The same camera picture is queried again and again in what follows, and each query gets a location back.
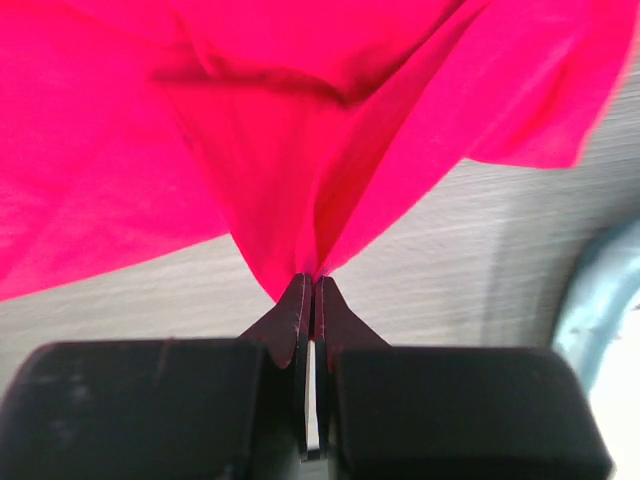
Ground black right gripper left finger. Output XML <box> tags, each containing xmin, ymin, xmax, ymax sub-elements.
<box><xmin>1</xmin><ymin>274</ymin><xmax>313</xmax><ymax>479</ymax></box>

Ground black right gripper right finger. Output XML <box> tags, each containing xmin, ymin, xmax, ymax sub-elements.
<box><xmin>313</xmin><ymin>277</ymin><xmax>613</xmax><ymax>479</ymax></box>

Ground red t shirt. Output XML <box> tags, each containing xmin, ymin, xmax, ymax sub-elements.
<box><xmin>1</xmin><ymin>1</ymin><xmax>639</xmax><ymax>300</ymax></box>

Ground blue plastic basket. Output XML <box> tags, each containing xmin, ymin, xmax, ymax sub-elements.
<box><xmin>550</xmin><ymin>219</ymin><xmax>639</xmax><ymax>393</ymax></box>

